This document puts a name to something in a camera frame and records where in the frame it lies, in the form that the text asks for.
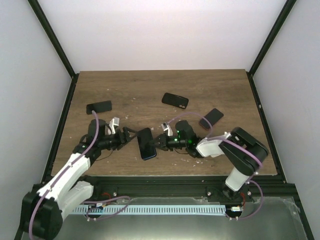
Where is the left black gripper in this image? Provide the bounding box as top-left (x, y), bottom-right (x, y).
top-left (99, 127), bottom-right (140, 151)

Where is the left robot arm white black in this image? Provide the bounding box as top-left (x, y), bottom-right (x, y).
top-left (20, 117), bottom-right (137, 240)

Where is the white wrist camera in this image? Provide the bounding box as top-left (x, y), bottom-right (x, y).
top-left (108, 117), bottom-right (120, 135)
top-left (161, 122), bottom-right (173, 137)

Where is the blue smartphone black screen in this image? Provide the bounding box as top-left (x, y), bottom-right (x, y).
top-left (137, 127), bottom-right (157, 161)

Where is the black phone upper left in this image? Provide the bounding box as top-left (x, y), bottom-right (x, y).
top-left (86, 100), bottom-right (112, 115)

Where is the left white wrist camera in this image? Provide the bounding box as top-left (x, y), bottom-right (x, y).
top-left (108, 117), bottom-right (120, 135)

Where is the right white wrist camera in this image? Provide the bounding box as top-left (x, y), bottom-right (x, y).
top-left (161, 122), bottom-right (173, 137)

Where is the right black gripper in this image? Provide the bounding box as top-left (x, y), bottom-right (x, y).
top-left (149, 132), bottom-right (188, 152)

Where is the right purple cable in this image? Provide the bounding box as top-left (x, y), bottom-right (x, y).
top-left (167, 112), bottom-right (265, 221)

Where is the black aluminium frame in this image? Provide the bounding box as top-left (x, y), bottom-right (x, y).
top-left (29, 0), bottom-right (314, 240)

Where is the black phone case top centre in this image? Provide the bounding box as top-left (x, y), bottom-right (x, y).
top-left (161, 92), bottom-right (189, 109)

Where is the red smartphone black screen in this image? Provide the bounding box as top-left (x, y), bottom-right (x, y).
top-left (199, 108), bottom-right (224, 130)

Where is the light blue slotted cable duct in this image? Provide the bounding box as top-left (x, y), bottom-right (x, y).
top-left (72, 204), bottom-right (226, 215)

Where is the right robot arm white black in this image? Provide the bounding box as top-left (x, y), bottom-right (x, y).
top-left (142, 120), bottom-right (269, 202)

